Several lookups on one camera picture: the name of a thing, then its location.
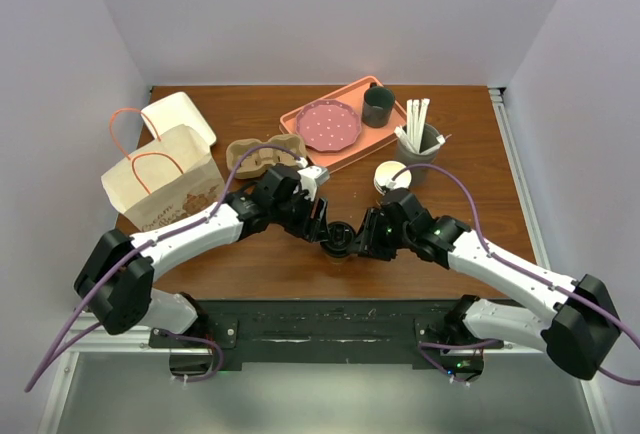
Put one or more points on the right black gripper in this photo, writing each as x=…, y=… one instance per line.
x=366, y=242

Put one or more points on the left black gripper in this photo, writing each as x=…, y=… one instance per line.
x=312, y=229

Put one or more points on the black coffee cup lid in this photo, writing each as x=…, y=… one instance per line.
x=340, y=237

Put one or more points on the paper bag with orange handles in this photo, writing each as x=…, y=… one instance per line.
x=172, y=177

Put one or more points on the single brown paper cup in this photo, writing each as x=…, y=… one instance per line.
x=338, y=260

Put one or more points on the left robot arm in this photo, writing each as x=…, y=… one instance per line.
x=116, y=282

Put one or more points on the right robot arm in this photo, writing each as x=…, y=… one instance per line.
x=573, y=321

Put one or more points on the white takeout box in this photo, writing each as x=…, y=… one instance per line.
x=173, y=110

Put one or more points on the cardboard cup carrier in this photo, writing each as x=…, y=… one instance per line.
x=260, y=161

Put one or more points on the stack of paper cups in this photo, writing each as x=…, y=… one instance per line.
x=395, y=170

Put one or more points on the grey stirrer holder cup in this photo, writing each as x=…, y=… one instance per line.
x=426, y=154

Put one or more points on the white wrapped stirrer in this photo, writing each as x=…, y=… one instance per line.
x=421, y=109
x=407, y=139
x=440, y=141
x=413, y=108

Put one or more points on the pink dotted plate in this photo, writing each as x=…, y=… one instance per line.
x=328, y=125

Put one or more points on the salmon pink tray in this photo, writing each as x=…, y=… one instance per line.
x=370, y=139

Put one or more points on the dark grey mug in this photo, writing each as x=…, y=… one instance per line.
x=378, y=102

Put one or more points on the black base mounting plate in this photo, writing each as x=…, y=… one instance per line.
x=362, y=331

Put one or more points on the aluminium frame rail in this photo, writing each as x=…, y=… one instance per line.
x=591, y=390

